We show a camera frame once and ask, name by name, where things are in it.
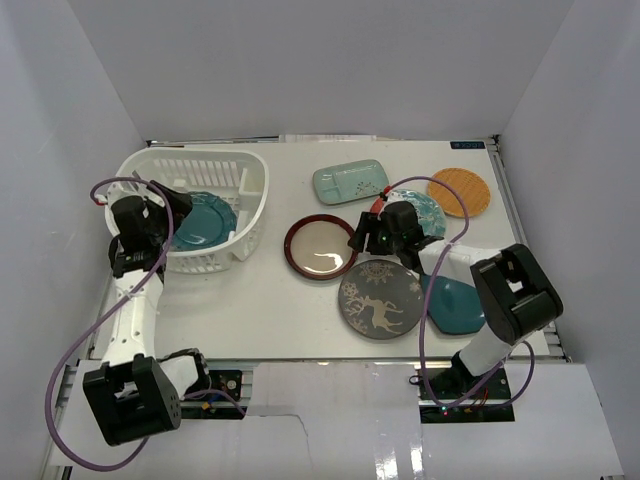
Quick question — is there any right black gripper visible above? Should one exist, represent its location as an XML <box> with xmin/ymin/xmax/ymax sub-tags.
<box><xmin>348</xmin><ymin>212</ymin><xmax>402</xmax><ymax>257</ymax></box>

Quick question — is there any teal scalloped round plate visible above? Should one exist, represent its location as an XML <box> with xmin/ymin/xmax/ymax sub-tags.
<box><xmin>171</xmin><ymin>191</ymin><xmax>238</xmax><ymax>252</ymax></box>

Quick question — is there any red rimmed beige plate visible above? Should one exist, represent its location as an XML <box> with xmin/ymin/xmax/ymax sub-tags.
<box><xmin>283</xmin><ymin>214</ymin><xmax>358</xmax><ymax>281</ymax></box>

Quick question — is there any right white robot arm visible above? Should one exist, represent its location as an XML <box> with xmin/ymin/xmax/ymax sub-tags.
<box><xmin>348</xmin><ymin>201</ymin><xmax>564</xmax><ymax>399</ymax></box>

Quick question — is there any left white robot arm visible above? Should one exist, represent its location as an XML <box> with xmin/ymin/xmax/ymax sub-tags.
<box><xmin>83</xmin><ymin>181</ymin><xmax>212</xmax><ymax>446</ymax></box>

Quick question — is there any white plastic dish bin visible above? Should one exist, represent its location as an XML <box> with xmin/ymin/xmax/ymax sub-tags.
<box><xmin>104</xmin><ymin>147</ymin><xmax>269</xmax><ymax>274</ymax></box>

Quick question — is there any red and teal floral plate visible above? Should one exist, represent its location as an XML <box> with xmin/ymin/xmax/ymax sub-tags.
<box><xmin>369</xmin><ymin>188</ymin><xmax>447</xmax><ymax>237</ymax></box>

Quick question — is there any light green rectangular plate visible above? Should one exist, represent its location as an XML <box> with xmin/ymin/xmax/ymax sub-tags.
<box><xmin>312</xmin><ymin>159</ymin><xmax>389</xmax><ymax>206</ymax></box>

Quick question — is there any grey deer pattern plate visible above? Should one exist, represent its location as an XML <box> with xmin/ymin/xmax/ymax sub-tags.
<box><xmin>338</xmin><ymin>260</ymin><xmax>424</xmax><ymax>341</ymax></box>

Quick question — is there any orange woven round plate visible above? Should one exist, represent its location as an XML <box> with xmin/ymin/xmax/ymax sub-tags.
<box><xmin>427</xmin><ymin>168</ymin><xmax>491</xmax><ymax>218</ymax></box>

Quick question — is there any dark teal angular plate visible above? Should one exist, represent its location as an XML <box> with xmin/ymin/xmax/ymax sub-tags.
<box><xmin>419</xmin><ymin>276</ymin><xmax>485</xmax><ymax>336</ymax></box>

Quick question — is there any blue label sticker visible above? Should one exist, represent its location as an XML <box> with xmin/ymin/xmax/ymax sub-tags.
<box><xmin>450</xmin><ymin>141</ymin><xmax>486</xmax><ymax>150</ymax></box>

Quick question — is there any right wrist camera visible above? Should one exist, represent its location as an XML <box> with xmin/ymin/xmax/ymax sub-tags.
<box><xmin>370</xmin><ymin>186</ymin><xmax>392</xmax><ymax>214</ymax></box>

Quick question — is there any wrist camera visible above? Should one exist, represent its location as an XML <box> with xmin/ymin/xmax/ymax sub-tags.
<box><xmin>370</xmin><ymin>186</ymin><xmax>392</xmax><ymax>214</ymax></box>
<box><xmin>93</xmin><ymin>194</ymin><xmax>109</xmax><ymax>207</ymax></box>

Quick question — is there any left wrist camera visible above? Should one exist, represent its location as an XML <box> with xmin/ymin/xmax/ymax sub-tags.
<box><xmin>93</xmin><ymin>194</ymin><xmax>109</xmax><ymax>207</ymax></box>

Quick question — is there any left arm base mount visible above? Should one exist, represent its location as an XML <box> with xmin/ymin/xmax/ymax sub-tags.
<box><xmin>181</xmin><ymin>369</ymin><xmax>247</xmax><ymax>420</ymax></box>

